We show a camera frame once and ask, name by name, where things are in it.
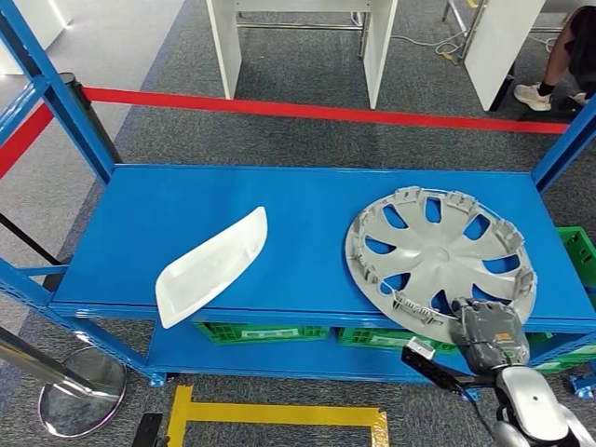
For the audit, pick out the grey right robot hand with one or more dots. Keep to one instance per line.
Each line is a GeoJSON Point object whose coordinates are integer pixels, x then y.
{"type": "Point", "coordinates": [493, 336]}

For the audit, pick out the grey wheel hubcap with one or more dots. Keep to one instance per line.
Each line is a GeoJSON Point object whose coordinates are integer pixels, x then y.
{"type": "Point", "coordinates": [437, 256]}

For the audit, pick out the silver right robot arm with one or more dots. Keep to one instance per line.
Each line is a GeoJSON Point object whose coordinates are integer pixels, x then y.
{"type": "Point", "coordinates": [530, 401]}

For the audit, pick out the blue metal shelf rack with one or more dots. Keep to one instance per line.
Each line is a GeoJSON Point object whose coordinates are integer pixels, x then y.
{"type": "Point", "coordinates": [302, 234]}

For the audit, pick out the white curved plastic part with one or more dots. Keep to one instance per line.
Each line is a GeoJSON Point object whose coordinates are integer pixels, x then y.
{"type": "Point", "coordinates": [210, 271]}

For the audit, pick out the green plastic crate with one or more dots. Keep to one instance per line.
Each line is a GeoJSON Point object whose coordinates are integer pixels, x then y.
{"type": "Point", "coordinates": [260, 333]}
{"type": "Point", "coordinates": [363, 338]}
{"type": "Point", "coordinates": [579, 253]}

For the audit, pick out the person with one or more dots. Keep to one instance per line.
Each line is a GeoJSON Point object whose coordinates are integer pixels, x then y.
{"type": "Point", "coordinates": [556, 62]}

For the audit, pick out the white desk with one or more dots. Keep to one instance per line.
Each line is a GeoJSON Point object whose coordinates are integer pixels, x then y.
{"type": "Point", "coordinates": [225, 49]}
{"type": "Point", "coordinates": [496, 49]}

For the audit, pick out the yellow floor tape marking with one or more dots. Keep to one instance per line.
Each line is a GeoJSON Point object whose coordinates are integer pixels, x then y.
{"type": "Point", "coordinates": [279, 414]}

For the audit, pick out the long red barrier belt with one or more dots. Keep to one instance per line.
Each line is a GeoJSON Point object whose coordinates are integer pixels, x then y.
{"type": "Point", "coordinates": [326, 112]}

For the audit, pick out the short red barrier belt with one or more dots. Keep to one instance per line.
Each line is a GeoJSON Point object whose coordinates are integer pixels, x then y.
{"type": "Point", "coordinates": [23, 140]}

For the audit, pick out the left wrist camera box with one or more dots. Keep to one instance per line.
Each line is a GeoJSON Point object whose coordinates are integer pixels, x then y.
{"type": "Point", "coordinates": [146, 432]}

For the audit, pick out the chrome stanchion post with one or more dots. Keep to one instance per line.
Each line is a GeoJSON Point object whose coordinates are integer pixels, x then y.
{"type": "Point", "coordinates": [84, 395]}
{"type": "Point", "coordinates": [95, 129]}

